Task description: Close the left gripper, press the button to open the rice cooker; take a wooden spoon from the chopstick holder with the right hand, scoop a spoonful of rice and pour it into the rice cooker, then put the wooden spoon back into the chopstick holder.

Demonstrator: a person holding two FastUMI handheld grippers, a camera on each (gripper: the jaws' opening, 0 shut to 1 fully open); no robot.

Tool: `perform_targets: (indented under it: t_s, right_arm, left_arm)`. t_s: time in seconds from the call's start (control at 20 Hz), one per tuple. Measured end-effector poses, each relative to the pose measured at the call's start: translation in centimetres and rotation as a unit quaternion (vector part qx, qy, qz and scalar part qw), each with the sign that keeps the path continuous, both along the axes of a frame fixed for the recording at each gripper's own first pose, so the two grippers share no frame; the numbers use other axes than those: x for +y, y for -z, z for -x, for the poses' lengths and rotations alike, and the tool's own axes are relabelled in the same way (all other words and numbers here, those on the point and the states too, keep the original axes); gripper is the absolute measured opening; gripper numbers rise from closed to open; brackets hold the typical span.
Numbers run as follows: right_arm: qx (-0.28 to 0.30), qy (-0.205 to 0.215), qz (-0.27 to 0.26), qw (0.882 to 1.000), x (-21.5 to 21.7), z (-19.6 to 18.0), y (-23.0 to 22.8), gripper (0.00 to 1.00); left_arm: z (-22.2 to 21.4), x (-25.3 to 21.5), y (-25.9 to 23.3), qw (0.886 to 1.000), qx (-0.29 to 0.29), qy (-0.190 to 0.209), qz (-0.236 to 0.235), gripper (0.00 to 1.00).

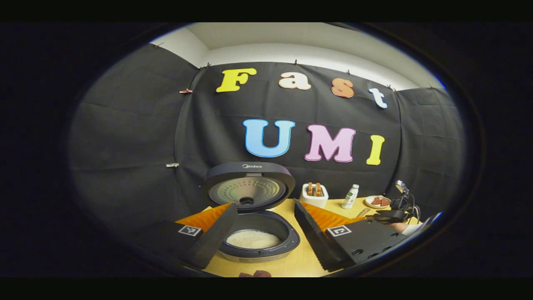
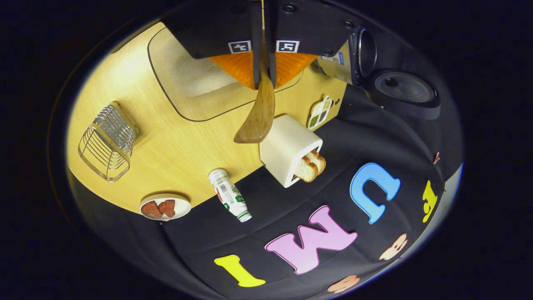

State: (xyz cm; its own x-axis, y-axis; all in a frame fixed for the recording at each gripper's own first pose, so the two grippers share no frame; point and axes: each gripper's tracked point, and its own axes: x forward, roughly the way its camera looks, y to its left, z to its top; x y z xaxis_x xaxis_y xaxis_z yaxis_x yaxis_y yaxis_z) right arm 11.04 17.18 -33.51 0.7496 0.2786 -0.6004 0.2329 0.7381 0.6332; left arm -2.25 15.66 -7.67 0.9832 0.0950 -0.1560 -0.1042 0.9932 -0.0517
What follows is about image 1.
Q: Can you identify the silver and black rice cooker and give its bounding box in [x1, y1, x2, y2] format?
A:
[202, 161, 301, 263]

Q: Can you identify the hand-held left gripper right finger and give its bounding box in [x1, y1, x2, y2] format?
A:
[294, 199, 411, 273]

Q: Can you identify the black backdrop cloth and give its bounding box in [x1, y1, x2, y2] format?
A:
[69, 44, 466, 234]

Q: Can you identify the white rice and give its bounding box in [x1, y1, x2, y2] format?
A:
[226, 230, 281, 250]

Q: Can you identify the white toaster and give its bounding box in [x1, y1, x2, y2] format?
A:
[300, 182, 329, 209]

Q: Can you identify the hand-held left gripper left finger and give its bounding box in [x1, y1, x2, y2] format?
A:
[125, 203, 239, 270]

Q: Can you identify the white round plate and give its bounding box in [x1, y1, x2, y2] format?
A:
[365, 195, 392, 209]

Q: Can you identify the white drink bottle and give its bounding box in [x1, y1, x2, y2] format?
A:
[341, 184, 359, 210]

